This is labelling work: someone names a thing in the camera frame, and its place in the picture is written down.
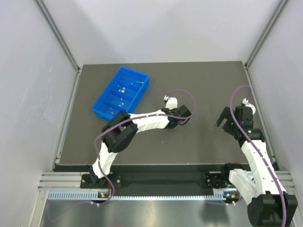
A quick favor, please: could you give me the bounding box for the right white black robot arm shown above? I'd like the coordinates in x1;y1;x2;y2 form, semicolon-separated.
215;104;298;227

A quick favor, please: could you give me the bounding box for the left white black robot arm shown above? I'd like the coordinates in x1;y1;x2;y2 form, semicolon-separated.
89;105;192;184

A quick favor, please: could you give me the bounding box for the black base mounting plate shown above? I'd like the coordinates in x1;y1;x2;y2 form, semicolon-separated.
78;163;258;197

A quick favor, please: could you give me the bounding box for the blue plastic compartment bin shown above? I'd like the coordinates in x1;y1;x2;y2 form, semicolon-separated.
91;66;149;120

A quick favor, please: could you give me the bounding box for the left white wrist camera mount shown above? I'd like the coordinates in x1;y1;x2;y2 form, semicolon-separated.
164;96;178;110

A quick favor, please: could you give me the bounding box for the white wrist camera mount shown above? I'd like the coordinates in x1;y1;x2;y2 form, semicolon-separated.
241;98;256;115
164;96;178;110

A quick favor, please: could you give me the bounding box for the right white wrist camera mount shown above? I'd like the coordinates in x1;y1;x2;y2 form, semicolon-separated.
241;98;256;115

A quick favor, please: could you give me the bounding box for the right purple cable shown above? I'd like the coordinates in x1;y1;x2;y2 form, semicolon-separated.
230;85;288;227

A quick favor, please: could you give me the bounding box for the purple cable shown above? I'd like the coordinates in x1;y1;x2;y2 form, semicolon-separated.
46;89;196;222
230;85;288;227

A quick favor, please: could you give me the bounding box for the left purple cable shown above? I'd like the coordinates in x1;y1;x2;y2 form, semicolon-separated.
46;89;196;222

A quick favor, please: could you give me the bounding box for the left aluminium corner post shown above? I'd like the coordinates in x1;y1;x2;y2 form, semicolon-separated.
33;0;82;73

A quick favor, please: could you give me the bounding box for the aluminium corner post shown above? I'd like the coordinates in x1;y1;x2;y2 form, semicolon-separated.
243;0;289;70
33;0;82;73

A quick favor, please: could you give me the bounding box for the grey slotted cable duct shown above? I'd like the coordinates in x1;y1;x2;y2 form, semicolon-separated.
47;189;241;201

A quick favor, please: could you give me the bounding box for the right aluminium corner post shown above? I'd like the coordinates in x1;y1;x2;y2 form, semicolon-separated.
243;0;289;70

